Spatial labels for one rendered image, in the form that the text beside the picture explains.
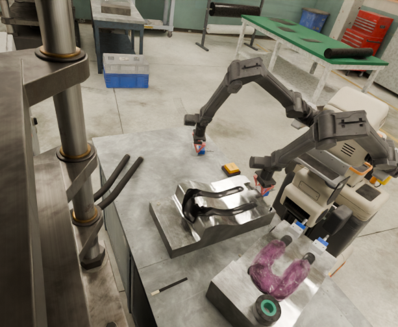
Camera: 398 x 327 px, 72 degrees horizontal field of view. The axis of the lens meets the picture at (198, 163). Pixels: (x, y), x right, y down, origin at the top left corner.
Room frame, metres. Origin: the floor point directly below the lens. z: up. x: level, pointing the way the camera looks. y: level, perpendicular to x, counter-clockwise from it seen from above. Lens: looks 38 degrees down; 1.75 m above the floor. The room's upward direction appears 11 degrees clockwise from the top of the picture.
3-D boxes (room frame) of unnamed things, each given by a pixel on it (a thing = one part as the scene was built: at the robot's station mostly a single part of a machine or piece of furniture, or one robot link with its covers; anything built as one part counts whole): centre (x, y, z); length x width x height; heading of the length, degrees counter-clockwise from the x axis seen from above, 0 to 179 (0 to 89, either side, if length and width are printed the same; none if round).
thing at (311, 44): (5.00, -1.28, 0.51); 2.40 x 1.13 x 1.02; 29
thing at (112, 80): (3.83, 1.31, 0.11); 0.61 x 0.41 x 0.22; 115
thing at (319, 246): (0.78, -0.58, 0.86); 0.13 x 0.05 x 0.05; 141
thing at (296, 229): (0.84, -0.50, 0.86); 0.13 x 0.05 x 0.05; 141
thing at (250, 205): (0.84, -0.12, 0.92); 0.35 x 0.16 x 0.09; 124
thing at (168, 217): (0.84, -0.10, 0.87); 0.50 x 0.26 x 0.14; 124
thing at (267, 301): (0.41, -0.29, 0.93); 0.08 x 0.08 x 0.04
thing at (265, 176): (1.05, -0.33, 0.96); 0.10 x 0.07 x 0.07; 29
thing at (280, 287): (0.60, -0.37, 0.90); 0.26 x 0.18 x 0.08; 141
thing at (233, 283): (0.59, -0.37, 0.86); 0.50 x 0.26 x 0.11; 141
